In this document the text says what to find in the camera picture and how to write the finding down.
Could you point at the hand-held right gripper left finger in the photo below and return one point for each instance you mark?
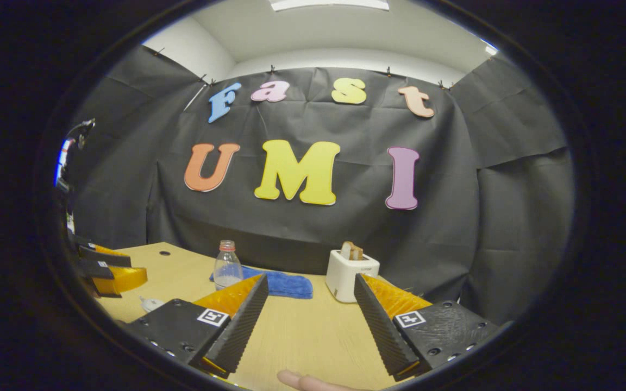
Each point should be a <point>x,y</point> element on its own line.
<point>242,326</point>

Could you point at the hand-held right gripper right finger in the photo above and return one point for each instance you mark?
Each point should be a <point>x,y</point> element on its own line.
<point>381,331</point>

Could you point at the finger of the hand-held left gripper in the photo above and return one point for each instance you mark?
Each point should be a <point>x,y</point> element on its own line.
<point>104,255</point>
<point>123,279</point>

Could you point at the white teacup lid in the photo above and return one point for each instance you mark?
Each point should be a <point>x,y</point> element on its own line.
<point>152,302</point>

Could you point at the white floral teacup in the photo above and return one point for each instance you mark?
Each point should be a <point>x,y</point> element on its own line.
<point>151,306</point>

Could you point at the clear plastic water bottle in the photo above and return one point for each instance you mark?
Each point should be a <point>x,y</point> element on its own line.
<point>227,269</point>

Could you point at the blue towel cloth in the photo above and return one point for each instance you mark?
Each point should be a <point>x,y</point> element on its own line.
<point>291,283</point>

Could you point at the white toaster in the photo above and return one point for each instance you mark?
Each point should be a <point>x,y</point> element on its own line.
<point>345,277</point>

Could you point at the brown toast slice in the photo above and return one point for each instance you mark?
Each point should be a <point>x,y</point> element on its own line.
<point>352,251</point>

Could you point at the computer monitor screen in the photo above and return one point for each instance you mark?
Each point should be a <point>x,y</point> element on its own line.
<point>62,163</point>

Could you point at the black backdrop cloth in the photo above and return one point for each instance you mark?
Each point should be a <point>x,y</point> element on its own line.
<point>443,206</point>

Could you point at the ceiling light panel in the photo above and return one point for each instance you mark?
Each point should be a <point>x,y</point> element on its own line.
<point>329,4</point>

